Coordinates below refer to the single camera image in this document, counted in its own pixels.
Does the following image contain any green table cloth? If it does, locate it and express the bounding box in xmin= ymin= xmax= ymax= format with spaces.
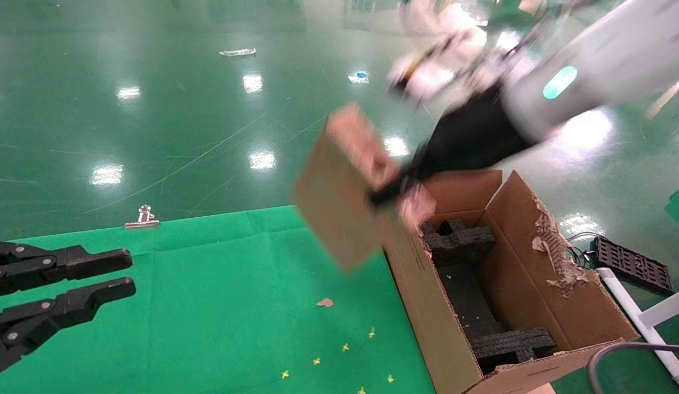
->
xmin=0 ymin=205 xmax=436 ymax=394

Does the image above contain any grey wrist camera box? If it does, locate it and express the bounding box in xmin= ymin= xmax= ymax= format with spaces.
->
xmin=386 ymin=25 xmax=488 ymax=102

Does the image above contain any black foam bottom sheet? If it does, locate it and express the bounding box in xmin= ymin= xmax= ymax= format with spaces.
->
xmin=435 ymin=263 xmax=507 ymax=340

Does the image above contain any silver binder clip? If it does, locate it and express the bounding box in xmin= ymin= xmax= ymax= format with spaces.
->
xmin=124 ymin=205 xmax=160 ymax=229

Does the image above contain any dark smooth cable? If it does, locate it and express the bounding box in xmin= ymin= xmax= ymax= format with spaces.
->
xmin=586 ymin=341 xmax=679 ymax=394

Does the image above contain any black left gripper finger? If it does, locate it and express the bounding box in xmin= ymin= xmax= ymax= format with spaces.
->
xmin=0 ymin=277 xmax=137 ymax=379
xmin=0 ymin=240 xmax=134 ymax=299

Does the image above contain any large open cardboard carton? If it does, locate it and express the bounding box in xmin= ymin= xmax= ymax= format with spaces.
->
xmin=381 ymin=170 xmax=640 ymax=394

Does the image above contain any brown wooden block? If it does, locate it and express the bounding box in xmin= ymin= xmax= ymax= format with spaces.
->
xmin=293 ymin=105 xmax=438 ymax=273

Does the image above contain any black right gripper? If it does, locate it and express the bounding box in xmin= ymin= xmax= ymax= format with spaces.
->
xmin=370 ymin=82 xmax=537 ymax=208

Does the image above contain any thin dark floor wire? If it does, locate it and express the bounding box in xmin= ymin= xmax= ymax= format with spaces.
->
xmin=564 ymin=231 xmax=599 ymax=270

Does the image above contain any white pipe frame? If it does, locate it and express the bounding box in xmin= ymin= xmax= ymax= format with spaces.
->
xmin=596 ymin=267 xmax=679 ymax=392

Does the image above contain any black plastic grid crate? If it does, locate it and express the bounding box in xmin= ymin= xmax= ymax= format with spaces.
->
xmin=594 ymin=235 xmax=674 ymax=296

